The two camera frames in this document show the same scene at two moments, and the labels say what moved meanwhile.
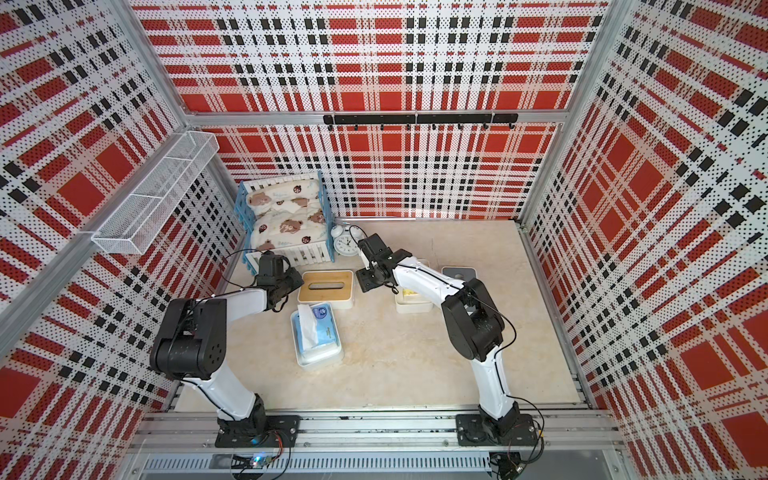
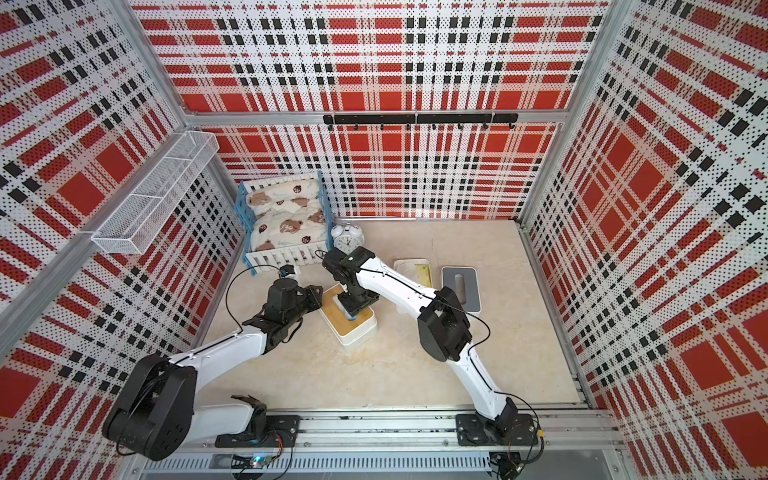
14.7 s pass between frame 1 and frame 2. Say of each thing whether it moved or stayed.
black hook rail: stayed
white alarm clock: stayed
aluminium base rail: stayed
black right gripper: moved
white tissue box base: moved
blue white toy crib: stayed
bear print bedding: stayed
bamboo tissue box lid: moved
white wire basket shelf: stayed
